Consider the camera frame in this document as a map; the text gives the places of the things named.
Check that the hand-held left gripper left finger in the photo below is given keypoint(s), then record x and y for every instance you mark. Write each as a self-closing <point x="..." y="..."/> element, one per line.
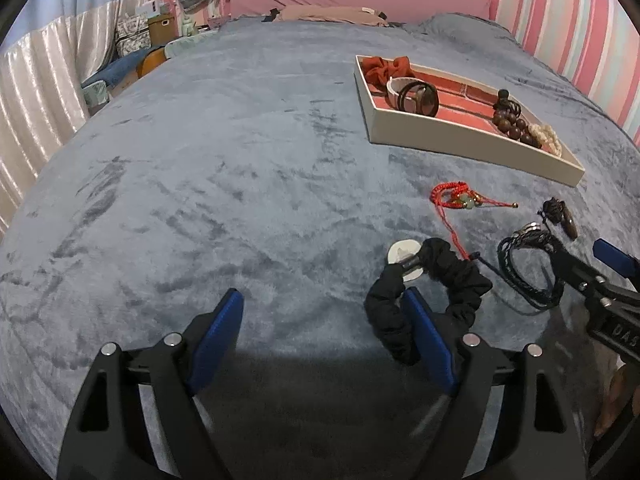
<point x="217" y="340"/>

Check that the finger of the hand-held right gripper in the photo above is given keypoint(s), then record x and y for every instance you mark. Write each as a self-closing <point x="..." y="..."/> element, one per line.
<point x="575" y="267"/>
<point x="615" y="260"/>

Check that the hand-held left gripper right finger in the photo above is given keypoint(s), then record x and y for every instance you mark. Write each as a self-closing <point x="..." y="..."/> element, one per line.
<point x="430" y="340"/>

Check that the black scrunchie with white disc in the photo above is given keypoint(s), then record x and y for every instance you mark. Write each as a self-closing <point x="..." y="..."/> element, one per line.
<point x="460" y="275"/>

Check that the cream scrunchie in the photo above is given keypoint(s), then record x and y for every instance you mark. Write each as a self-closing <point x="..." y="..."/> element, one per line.
<point x="545" y="135"/>

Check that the beige jewelry tray orange lining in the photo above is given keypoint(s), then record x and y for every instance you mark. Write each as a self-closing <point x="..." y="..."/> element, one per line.
<point x="450" y="142"/>

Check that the black hair claw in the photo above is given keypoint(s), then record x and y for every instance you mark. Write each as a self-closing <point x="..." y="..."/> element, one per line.
<point x="502" y="97"/>

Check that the orange scrunchie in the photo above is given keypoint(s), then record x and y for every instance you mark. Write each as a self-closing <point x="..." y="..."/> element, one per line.
<point x="380" y="70"/>

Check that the person's right hand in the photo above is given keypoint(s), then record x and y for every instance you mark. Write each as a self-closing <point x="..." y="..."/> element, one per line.
<point x="614" y="395"/>

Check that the grey plush blanket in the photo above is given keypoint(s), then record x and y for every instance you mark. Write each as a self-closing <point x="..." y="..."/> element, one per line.
<point x="225" y="185"/>

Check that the shiny pleated curtain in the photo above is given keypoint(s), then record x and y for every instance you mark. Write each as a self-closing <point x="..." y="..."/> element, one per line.
<point x="45" y="110"/>

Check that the blue cushion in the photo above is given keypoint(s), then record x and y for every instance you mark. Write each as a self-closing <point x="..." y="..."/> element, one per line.
<point x="117" y="67"/>

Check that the light green folded cloth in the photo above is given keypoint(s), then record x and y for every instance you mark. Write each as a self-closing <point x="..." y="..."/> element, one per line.
<point x="190" y="45"/>

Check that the small cardboard box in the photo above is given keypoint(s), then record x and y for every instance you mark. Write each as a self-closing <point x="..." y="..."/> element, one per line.
<point x="161" y="30"/>

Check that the small green figurine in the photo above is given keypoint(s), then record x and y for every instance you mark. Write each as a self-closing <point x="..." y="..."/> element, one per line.
<point x="187" y="25"/>

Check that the patterned storage box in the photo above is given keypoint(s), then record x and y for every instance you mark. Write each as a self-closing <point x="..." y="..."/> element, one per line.
<point x="131" y="35"/>

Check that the tan pillow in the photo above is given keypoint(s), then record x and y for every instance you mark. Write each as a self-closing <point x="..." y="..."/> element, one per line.
<point x="330" y="14"/>

